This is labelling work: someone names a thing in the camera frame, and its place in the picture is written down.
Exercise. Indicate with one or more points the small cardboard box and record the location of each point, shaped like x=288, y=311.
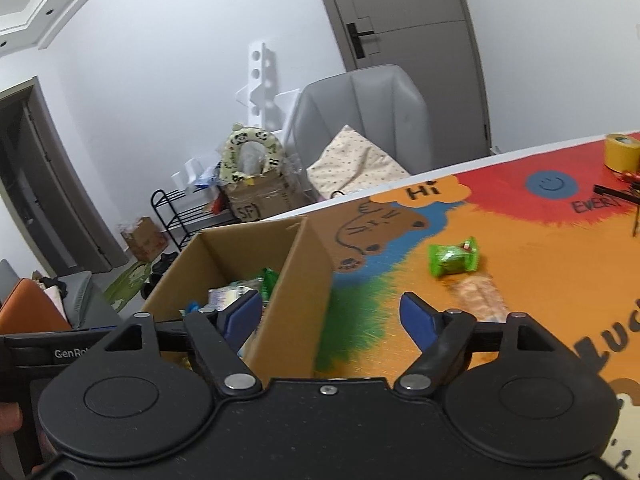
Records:
x=145, y=240

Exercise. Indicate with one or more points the dotted cream cushion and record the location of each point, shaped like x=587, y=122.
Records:
x=355, y=165

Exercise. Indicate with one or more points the grey sofa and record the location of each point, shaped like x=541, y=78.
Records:
x=92, y=300

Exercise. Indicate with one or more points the panda print neck pillow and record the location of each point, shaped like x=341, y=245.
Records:
x=232, y=160

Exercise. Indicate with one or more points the long black strip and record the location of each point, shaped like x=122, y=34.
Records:
x=617, y=194

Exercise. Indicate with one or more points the bright green snack packet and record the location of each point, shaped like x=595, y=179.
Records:
x=452, y=258

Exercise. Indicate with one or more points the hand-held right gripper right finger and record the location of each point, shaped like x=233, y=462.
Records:
x=417, y=319

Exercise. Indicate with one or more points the green floor mat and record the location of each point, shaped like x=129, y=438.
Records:
x=125, y=287

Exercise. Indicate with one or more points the clear cracker packet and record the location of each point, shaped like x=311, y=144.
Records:
x=480, y=300

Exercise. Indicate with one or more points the small blue snack packet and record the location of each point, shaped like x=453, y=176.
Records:
x=193, y=306

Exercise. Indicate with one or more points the dark green snack packet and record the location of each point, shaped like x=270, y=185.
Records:
x=270, y=284

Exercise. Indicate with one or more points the yellow tape roll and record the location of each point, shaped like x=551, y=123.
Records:
x=622, y=152

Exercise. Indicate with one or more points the orange seat cushion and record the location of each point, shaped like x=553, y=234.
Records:
x=30, y=307

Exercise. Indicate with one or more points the black shoes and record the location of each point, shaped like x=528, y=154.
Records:
x=157, y=275

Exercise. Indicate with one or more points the clear packet with blue band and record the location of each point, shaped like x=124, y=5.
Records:
x=232, y=296

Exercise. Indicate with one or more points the dark brown doorway frame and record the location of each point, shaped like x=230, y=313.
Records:
x=55, y=185

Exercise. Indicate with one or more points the thin black rod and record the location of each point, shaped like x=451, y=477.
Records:
x=635, y=220

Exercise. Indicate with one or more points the colourful cat printed table mat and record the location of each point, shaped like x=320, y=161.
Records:
x=525, y=260

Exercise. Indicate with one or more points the grey chair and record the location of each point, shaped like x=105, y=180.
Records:
x=380, y=105

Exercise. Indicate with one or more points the white perforated rack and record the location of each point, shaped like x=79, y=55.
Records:
x=260, y=90

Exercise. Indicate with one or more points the grey door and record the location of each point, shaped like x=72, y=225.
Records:
x=405, y=50

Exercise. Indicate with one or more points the taped cardboard box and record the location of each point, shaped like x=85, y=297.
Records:
x=265, y=197

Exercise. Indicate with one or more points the person's left hand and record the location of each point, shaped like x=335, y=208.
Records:
x=7, y=417

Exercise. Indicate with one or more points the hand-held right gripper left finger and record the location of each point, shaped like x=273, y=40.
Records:
x=245, y=314

